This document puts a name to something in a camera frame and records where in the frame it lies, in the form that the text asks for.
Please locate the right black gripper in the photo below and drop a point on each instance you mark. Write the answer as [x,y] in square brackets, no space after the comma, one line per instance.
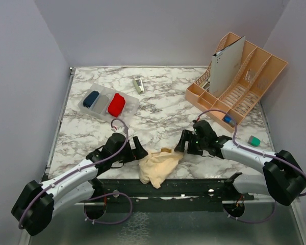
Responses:
[187,135]

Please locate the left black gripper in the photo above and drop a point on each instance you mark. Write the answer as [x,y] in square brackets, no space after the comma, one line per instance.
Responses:
[139,152]

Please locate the beige underwear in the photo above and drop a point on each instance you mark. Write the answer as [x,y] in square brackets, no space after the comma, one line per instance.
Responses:
[157,166]

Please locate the red boxer underwear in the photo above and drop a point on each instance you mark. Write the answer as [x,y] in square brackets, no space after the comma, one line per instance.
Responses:
[116,105]

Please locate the clear plastic storage box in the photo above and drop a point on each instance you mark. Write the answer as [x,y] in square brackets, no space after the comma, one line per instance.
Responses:
[130,109]

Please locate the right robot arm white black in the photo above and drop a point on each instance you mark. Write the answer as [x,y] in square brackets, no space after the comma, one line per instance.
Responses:
[280,175]

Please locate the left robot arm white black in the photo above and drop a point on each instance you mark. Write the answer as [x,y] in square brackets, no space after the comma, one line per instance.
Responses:
[38,202]

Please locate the grey rolled underwear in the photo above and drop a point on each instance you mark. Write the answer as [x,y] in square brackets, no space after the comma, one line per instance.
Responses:
[101,104]

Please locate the navy rolled underwear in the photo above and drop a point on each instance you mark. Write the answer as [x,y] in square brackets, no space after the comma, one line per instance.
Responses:
[90,99]

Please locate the blue capped small bottle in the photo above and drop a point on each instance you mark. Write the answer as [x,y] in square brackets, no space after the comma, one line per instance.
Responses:
[230,121]

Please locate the green grey eraser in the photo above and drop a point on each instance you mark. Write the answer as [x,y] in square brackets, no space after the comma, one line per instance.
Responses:
[254,141]

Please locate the white folder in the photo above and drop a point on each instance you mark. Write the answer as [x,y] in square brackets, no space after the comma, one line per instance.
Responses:
[224,66]

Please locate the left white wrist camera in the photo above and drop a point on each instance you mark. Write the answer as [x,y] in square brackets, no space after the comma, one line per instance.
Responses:
[121,130]

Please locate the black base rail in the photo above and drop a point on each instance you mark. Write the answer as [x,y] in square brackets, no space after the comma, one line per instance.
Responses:
[174,195]

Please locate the aluminium frame rail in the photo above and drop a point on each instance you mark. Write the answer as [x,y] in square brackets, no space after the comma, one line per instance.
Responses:
[43,89]

